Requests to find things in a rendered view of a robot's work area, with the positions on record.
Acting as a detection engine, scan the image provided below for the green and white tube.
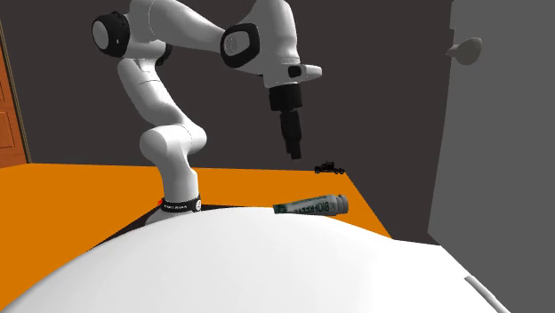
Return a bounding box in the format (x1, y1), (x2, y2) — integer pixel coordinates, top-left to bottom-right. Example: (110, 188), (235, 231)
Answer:
(272, 194), (350, 216)

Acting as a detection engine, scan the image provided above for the grey door with knob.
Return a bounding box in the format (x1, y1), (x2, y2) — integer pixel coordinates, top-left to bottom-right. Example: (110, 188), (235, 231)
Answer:
(427, 0), (555, 313)

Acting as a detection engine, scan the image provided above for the white toilet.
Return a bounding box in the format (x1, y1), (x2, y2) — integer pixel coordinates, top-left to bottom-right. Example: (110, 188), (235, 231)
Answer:
(0, 205), (513, 313)

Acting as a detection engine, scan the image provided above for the brown wooden door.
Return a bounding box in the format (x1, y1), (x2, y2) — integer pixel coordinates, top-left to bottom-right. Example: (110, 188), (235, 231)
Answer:
(0, 19), (32, 169)

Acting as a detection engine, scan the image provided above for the black toy truck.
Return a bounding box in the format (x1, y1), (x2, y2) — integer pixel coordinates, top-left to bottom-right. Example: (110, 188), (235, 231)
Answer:
(314, 161), (347, 176)

